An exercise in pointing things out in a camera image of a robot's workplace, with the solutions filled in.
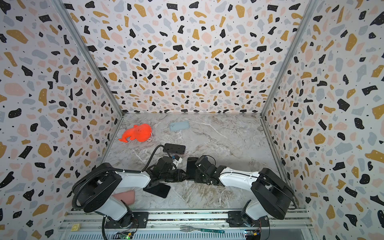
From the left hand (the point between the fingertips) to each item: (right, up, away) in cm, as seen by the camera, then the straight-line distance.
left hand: (188, 175), depth 85 cm
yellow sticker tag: (-52, -20, -15) cm, 57 cm away
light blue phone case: (-11, +29, +29) cm, 43 cm away
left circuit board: (-29, -23, -15) cm, 40 cm away
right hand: (+2, 0, 0) cm, 2 cm away
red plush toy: (-33, +24, +14) cm, 43 cm away
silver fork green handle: (+1, -20, -14) cm, 25 cm away
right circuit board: (+32, -24, -13) cm, 42 cm away
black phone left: (-15, -8, -1) cm, 17 cm away
